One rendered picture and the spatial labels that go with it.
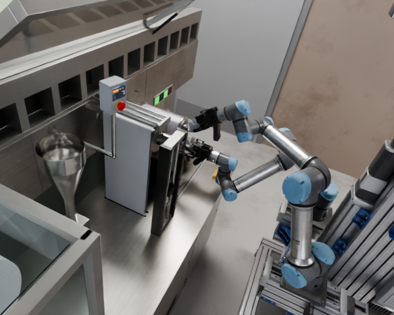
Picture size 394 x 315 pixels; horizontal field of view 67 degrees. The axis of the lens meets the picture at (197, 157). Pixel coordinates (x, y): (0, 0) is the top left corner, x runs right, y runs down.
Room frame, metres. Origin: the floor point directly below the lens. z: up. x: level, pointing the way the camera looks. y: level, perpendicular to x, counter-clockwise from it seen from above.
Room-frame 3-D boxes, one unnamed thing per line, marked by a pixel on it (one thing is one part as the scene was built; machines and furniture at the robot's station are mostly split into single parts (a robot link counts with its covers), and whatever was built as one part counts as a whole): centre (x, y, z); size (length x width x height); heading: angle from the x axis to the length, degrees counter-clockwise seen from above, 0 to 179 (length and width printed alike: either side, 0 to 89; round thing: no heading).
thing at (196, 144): (1.38, -0.02, 1.12); 0.12 x 0.08 x 0.09; 73
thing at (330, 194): (1.39, -0.80, 0.98); 0.13 x 0.12 x 0.14; 17
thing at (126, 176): (1.08, 0.35, 1.17); 0.34 x 0.05 x 0.54; 73
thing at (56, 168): (0.69, 0.42, 1.50); 0.14 x 0.14 x 0.06
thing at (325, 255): (0.90, -0.66, 0.98); 0.13 x 0.12 x 0.14; 131
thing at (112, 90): (0.83, 0.29, 1.66); 0.07 x 0.07 x 0.10; 64
